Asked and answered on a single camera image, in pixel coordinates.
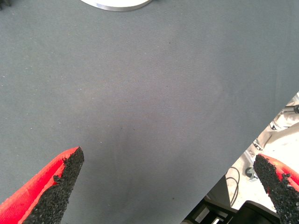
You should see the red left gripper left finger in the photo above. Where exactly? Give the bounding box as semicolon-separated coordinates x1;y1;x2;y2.
0;146;85;224

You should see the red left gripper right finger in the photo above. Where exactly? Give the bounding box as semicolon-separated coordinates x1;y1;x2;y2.
253;153;299;224

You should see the round metal carrier plate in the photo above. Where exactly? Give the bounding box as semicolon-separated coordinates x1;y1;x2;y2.
79;0;154;12

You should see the silver metal bar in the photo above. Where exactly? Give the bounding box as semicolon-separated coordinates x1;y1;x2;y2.
280;105;299;115

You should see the dark grey table cloth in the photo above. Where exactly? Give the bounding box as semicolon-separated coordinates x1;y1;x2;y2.
0;0;299;224

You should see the thin black floor cable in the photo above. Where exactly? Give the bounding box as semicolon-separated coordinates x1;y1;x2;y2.
228;167;241;207

